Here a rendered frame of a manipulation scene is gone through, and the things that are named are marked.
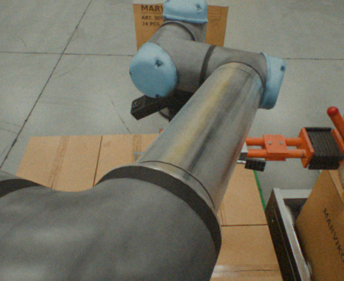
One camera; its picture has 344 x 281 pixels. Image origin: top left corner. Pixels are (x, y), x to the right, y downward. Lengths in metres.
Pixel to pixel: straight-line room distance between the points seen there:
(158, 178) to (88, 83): 3.08
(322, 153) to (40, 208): 0.72
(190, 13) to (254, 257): 1.09
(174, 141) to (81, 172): 1.46
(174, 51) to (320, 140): 0.49
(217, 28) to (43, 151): 1.32
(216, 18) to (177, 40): 1.73
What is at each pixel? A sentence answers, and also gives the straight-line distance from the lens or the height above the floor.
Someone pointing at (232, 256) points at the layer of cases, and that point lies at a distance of 1.41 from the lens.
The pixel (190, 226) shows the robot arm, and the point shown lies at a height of 1.65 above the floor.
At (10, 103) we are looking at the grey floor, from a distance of 3.24.
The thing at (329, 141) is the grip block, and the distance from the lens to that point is 0.86.
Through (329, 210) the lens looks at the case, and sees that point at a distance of 1.25.
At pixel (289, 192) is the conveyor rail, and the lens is 1.58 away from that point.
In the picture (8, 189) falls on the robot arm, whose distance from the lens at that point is 0.18.
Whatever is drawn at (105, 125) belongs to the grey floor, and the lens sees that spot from 2.74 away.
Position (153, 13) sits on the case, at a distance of 2.23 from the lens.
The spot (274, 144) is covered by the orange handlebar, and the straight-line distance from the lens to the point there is 0.81.
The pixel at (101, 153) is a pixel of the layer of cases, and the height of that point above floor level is 0.54.
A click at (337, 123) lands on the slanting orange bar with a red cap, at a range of 0.80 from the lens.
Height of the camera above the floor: 1.80
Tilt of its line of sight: 46 degrees down
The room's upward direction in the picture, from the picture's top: straight up
